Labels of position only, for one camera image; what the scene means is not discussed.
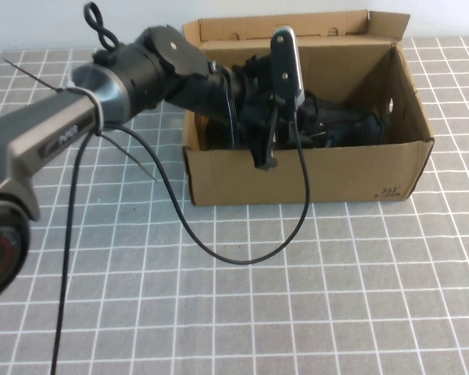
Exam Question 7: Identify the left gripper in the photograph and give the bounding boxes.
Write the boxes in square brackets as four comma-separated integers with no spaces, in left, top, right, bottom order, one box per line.
[233,53,279,172]

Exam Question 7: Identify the white zip tie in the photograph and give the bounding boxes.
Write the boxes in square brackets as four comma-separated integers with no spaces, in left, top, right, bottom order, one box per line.
[2,57,101,105]
[88,97,158,184]

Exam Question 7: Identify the grey white-checked tablecloth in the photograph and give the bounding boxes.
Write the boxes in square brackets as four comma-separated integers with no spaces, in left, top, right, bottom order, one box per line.
[0,36,469,375]

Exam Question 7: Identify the brown cardboard shoe box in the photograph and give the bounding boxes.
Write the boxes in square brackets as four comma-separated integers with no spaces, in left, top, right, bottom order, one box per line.
[181,9,435,206]

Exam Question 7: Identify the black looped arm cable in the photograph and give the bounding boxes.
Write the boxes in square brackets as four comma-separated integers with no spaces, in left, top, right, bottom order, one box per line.
[84,2,127,52]

